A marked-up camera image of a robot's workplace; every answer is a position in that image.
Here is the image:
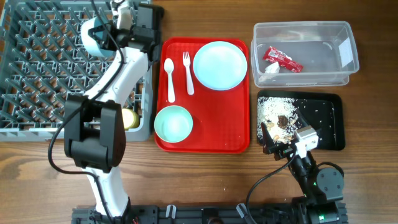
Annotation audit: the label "white napkin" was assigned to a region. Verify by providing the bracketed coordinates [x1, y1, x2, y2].
[264, 62, 280, 74]

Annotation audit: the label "cream plastic spoon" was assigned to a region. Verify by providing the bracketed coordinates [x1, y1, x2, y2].
[164, 58, 175, 103]

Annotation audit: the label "clear plastic waste bin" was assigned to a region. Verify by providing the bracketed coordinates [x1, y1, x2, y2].
[251, 21, 359, 88]

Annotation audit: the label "rice and food scraps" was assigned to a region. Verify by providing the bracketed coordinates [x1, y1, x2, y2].
[257, 97, 298, 144]

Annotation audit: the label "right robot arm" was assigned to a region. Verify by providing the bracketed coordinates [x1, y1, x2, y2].
[261, 110, 348, 223]

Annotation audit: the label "grey plastic dishwasher rack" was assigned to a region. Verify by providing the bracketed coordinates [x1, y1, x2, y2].
[0, 0, 157, 142]

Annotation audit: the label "cream plastic fork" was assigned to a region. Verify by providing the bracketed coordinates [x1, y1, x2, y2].
[183, 52, 195, 95]

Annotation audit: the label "green saucer plate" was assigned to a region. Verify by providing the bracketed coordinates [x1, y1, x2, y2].
[154, 105, 193, 143]

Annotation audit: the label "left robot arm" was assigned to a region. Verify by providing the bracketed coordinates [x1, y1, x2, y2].
[63, 1, 164, 223]

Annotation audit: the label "light blue small bowl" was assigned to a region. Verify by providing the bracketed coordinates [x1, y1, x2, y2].
[81, 17, 114, 58]

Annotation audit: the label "red snack wrapper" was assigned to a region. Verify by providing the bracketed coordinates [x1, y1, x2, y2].
[262, 46, 303, 73]

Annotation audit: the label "yellow plastic cup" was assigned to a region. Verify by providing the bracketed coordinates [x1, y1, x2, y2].
[121, 108, 140, 130]

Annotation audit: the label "large light blue plate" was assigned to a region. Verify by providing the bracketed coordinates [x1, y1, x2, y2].
[193, 41, 248, 91]

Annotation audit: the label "black rectangular waste tray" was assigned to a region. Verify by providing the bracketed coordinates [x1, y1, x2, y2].
[257, 90, 346, 151]

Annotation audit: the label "red plastic serving tray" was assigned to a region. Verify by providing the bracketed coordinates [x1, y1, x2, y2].
[155, 37, 250, 154]

